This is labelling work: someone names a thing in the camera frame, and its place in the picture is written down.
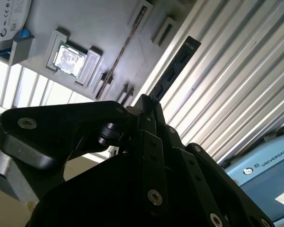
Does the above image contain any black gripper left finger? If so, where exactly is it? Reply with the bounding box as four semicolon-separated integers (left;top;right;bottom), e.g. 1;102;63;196
0;93;169;209

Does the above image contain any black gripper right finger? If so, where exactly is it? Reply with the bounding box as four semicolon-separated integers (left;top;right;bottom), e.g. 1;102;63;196
153;102;276;227

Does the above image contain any dark RAM stick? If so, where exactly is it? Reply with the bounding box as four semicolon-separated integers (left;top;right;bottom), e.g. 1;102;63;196
151;35;202;104

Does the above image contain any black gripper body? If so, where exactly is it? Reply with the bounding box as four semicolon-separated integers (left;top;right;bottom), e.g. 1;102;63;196
29;151;204;227

